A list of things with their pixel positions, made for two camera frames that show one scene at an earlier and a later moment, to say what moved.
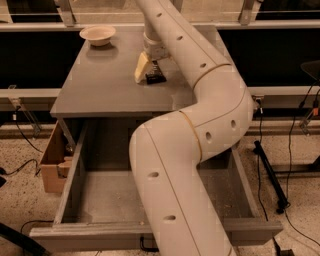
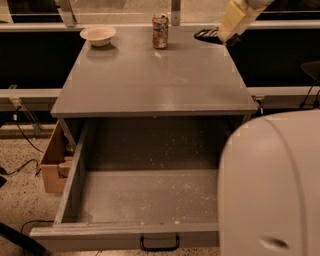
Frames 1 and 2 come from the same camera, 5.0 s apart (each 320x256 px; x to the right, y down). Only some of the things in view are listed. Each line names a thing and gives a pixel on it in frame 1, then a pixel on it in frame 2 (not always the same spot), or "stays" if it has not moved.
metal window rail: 28,99 stays
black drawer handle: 147,249 stays
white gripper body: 156,51 → 236,20
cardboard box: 55,163 stays
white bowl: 98,35 stays
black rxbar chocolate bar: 156,75 → 211,35
